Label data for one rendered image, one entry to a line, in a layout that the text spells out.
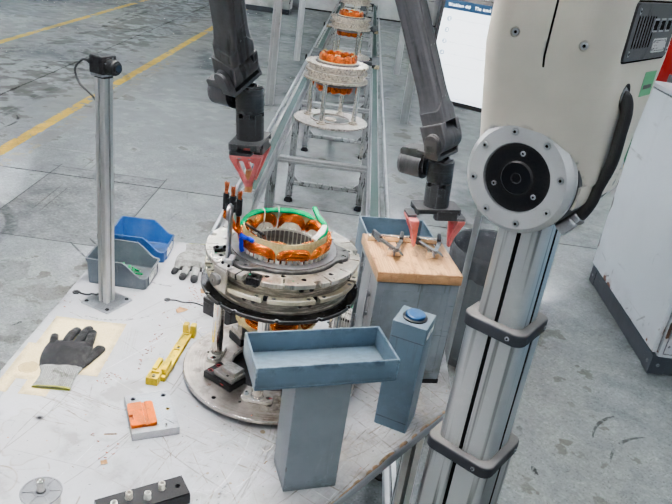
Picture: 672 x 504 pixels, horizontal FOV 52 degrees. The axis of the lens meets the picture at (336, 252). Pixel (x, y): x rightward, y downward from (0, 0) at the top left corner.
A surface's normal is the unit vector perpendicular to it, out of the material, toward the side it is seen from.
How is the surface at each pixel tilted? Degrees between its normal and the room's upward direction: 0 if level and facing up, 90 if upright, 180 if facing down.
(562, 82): 109
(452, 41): 83
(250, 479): 0
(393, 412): 90
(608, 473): 0
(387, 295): 90
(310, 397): 90
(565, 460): 0
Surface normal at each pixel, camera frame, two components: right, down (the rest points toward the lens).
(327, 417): 0.28, 0.44
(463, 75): -0.47, 0.20
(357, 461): 0.13, -0.90
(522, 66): -0.65, 0.53
